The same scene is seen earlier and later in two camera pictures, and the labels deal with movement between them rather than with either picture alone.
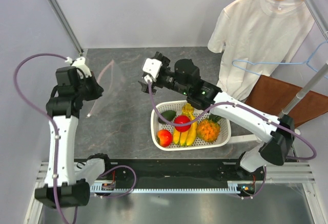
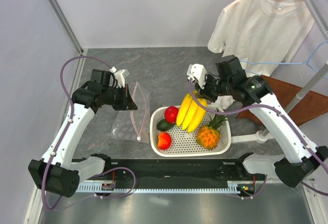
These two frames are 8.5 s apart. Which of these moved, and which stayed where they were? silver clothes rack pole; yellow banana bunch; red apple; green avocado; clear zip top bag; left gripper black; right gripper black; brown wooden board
Moved: clear zip top bag; yellow banana bunch; red apple; right gripper black; green avocado; left gripper black
Stayed: brown wooden board; silver clothes rack pole
